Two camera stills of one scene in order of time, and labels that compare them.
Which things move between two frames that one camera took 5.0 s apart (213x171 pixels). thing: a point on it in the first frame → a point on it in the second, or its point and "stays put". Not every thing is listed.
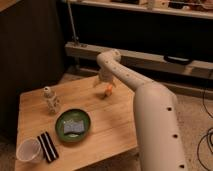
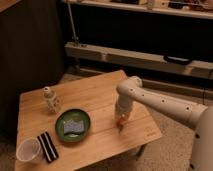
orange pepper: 109,88 → 121,120
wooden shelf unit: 162,40 stays put
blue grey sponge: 70,126 stays put
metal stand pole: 75,38 stays put
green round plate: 77,115 stays put
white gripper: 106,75 → 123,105
